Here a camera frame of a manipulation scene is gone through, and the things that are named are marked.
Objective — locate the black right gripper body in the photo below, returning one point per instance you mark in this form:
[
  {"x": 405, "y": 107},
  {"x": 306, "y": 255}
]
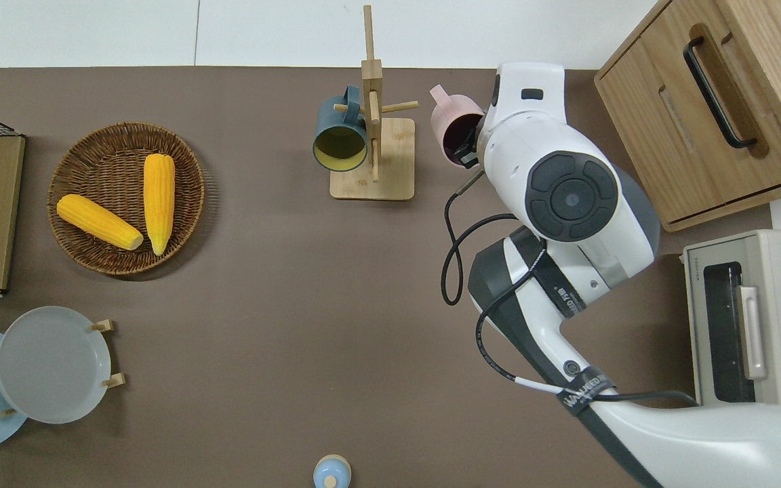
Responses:
[{"x": 466, "y": 154}]

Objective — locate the pink mug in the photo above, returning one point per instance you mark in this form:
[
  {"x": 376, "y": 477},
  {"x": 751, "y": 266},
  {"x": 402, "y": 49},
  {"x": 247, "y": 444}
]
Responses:
[{"x": 455, "y": 108}]

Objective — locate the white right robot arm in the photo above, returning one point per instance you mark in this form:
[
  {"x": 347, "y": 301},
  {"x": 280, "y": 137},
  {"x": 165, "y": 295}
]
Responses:
[{"x": 567, "y": 196}]

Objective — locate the wooden mug tree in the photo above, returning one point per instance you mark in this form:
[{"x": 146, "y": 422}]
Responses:
[{"x": 390, "y": 183}]

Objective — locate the dark blue mug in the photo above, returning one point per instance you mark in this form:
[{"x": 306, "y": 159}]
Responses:
[{"x": 339, "y": 139}]

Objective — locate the wooden cabinet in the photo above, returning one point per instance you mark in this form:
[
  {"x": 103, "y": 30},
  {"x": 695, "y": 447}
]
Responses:
[{"x": 655, "y": 108}]

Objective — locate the brown table mat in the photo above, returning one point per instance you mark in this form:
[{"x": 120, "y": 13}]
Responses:
[{"x": 295, "y": 305}]

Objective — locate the yellow corn cob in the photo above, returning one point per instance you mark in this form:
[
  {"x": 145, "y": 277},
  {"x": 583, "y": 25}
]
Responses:
[
  {"x": 159, "y": 200},
  {"x": 99, "y": 221}
]

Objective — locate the brown wicker basket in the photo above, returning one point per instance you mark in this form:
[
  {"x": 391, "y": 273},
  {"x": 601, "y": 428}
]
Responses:
[{"x": 106, "y": 156}]

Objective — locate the wooden plate rack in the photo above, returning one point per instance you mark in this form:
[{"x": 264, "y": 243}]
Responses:
[{"x": 114, "y": 380}]

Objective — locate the grey plate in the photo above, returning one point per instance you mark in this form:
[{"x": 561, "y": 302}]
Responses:
[{"x": 51, "y": 366}]

